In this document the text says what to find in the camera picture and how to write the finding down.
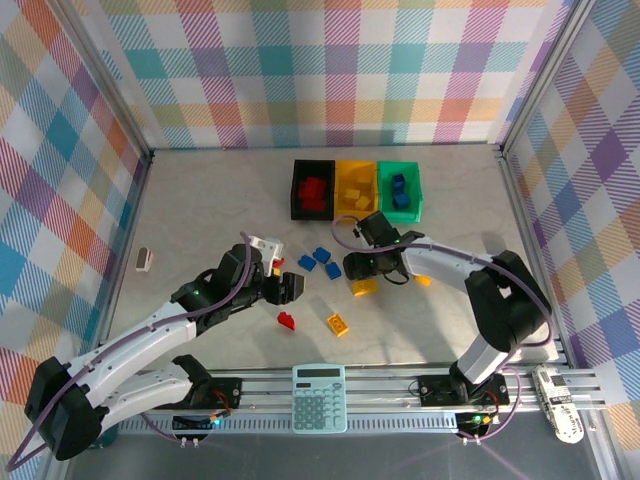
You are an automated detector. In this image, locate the grey slotted cable duct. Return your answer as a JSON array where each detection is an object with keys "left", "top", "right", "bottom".
[{"left": 114, "top": 417, "right": 461, "bottom": 434}]

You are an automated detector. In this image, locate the aluminium mounting rail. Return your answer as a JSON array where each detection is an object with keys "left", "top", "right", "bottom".
[{"left": 114, "top": 367, "right": 609, "bottom": 416}]

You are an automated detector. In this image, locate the right aluminium side rail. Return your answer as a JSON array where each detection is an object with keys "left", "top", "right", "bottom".
[{"left": 497, "top": 147, "right": 574, "bottom": 371}]

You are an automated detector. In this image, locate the left aluminium side rail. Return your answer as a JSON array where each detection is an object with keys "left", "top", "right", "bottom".
[{"left": 97, "top": 154, "right": 154, "bottom": 351}]

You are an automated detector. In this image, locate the black plastic bin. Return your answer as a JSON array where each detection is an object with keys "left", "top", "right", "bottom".
[{"left": 289, "top": 159, "right": 337, "bottom": 222}]

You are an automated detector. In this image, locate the green plastic bin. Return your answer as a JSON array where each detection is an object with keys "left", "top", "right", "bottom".
[{"left": 376, "top": 160, "right": 425, "bottom": 224}]

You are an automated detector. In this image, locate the right controller board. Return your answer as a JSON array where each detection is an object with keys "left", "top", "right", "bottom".
[{"left": 455, "top": 412, "right": 494, "bottom": 437}]

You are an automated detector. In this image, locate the controller board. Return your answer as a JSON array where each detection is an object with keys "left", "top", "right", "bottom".
[
  {"left": 171, "top": 413, "right": 214, "bottom": 435},
  {"left": 455, "top": 412, "right": 494, "bottom": 437}
]

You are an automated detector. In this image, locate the aluminium frame post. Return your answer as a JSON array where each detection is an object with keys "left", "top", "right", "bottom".
[
  {"left": 47, "top": 0, "right": 155, "bottom": 164},
  {"left": 497, "top": 0, "right": 599, "bottom": 156}
]

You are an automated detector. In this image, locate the white printed device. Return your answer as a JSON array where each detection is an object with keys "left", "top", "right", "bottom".
[{"left": 531, "top": 366, "right": 585, "bottom": 445}]

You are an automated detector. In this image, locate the right aluminium frame post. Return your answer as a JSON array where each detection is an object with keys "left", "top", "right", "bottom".
[{"left": 497, "top": 0, "right": 599, "bottom": 156}]

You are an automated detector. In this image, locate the aluminium side rail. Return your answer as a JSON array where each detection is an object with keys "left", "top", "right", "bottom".
[
  {"left": 497, "top": 147, "right": 574, "bottom": 371},
  {"left": 97, "top": 154, "right": 154, "bottom": 351}
]

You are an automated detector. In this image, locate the yellow plastic bin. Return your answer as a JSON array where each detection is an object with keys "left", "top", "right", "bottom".
[{"left": 333, "top": 159, "right": 380, "bottom": 223}]

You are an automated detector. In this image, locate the left controller board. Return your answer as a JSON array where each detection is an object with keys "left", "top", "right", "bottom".
[{"left": 171, "top": 413, "right": 214, "bottom": 435}]

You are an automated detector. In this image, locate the left aluminium frame post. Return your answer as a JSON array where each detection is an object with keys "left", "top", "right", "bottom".
[{"left": 47, "top": 0, "right": 155, "bottom": 164}]

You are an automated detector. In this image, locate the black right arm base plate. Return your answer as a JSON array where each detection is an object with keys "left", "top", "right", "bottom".
[{"left": 417, "top": 372, "right": 511, "bottom": 407}]

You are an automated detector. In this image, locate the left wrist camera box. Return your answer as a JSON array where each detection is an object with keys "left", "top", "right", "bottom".
[{"left": 251, "top": 234, "right": 282, "bottom": 277}]

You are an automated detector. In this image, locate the light blue calculator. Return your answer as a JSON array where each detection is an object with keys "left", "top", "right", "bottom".
[{"left": 291, "top": 363, "right": 348, "bottom": 435}]

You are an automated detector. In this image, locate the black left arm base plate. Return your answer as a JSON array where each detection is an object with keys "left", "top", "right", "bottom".
[{"left": 189, "top": 377, "right": 243, "bottom": 411}]

